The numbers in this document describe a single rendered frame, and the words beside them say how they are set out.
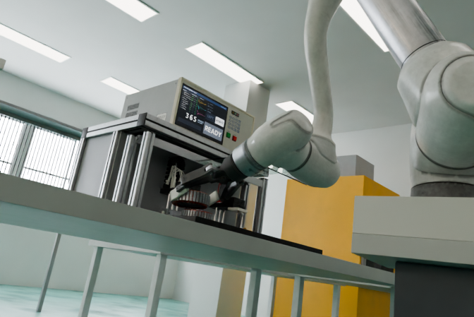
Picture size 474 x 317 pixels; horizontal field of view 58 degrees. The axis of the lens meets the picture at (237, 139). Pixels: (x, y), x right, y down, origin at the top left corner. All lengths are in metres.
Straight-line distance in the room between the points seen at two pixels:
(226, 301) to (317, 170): 4.58
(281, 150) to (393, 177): 6.10
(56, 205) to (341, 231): 4.45
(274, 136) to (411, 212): 0.35
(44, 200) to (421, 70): 0.75
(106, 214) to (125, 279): 8.08
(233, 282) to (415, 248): 4.86
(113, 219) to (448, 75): 0.71
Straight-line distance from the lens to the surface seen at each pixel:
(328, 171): 1.16
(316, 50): 1.20
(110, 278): 8.85
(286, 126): 1.02
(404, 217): 0.90
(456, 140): 0.85
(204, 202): 1.21
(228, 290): 5.62
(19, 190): 0.89
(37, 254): 8.16
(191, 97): 1.67
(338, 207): 5.22
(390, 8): 0.99
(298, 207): 5.53
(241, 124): 1.85
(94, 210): 0.95
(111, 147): 1.61
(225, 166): 1.12
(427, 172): 1.01
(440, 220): 0.89
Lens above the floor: 0.63
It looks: 18 degrees up
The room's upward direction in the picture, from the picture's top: 9 degrees clockwise
